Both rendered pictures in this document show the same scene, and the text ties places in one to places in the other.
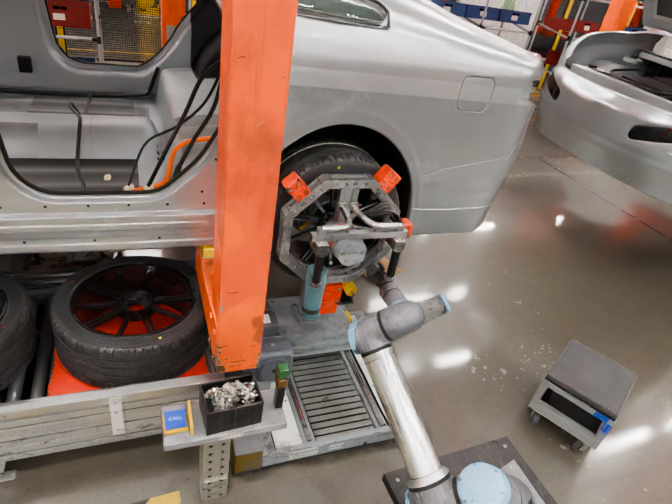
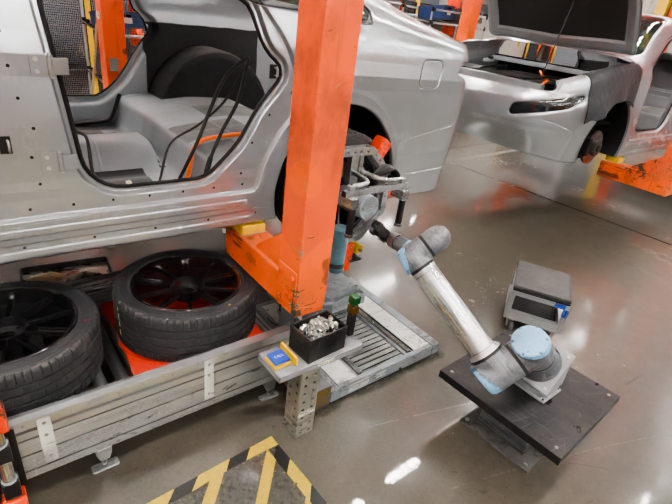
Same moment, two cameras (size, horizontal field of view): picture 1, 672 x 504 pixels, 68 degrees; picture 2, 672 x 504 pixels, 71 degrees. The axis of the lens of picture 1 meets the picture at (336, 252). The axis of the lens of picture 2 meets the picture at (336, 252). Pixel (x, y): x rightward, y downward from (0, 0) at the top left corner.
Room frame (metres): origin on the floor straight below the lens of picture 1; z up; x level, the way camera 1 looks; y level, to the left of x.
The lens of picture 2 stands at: (-0.39, 0.67, 1.74)
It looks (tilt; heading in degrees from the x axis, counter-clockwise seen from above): 27 degrees down; 345
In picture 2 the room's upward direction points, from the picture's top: 8 degrees clockwise
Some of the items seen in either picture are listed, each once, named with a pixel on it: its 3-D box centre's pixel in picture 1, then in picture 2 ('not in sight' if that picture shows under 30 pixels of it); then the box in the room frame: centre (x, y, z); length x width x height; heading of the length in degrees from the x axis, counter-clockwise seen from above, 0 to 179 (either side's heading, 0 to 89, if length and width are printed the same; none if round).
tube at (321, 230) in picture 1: (333, 210); (353, 172); (1.77, 0.04, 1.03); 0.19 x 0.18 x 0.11; 26
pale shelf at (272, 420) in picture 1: (224, 417); (312, 351); (1.17, 0.28, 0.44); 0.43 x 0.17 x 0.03; 116
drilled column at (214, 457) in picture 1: (214, 456); (301, 393); (1.15, 0.31, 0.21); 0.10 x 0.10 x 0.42; 26
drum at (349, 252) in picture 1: (344, 240); (356, 200); (1.86, -0.03, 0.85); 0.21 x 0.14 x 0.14; 26
